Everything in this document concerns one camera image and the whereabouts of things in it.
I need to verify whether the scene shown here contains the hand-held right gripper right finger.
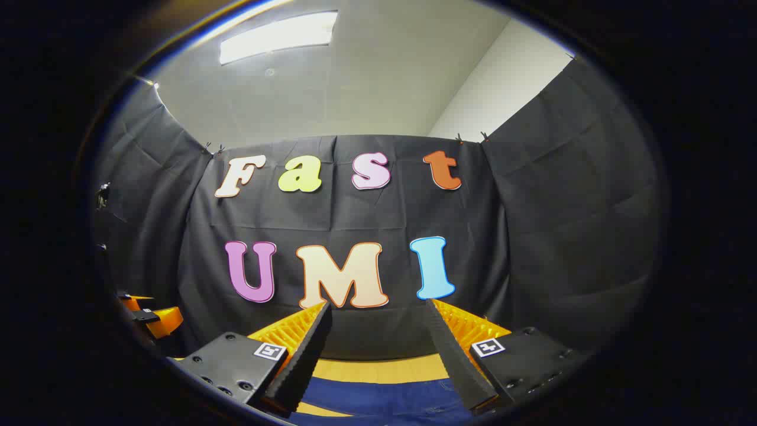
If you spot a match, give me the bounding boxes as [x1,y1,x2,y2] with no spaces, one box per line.
[423,298,593,415]

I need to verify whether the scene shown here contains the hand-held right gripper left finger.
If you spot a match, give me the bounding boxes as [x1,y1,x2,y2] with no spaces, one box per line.
[169,301,333,418]

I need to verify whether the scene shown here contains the blue denim jeans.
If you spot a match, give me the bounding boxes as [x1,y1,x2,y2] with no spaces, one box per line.
[289,376,475,424]

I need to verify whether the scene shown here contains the black backdrop cloth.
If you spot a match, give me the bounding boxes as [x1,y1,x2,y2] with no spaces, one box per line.
[93,56,670,362]

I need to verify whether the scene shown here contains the rectangular ceiling light panel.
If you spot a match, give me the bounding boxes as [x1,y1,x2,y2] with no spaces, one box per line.
[219,11,339,66]

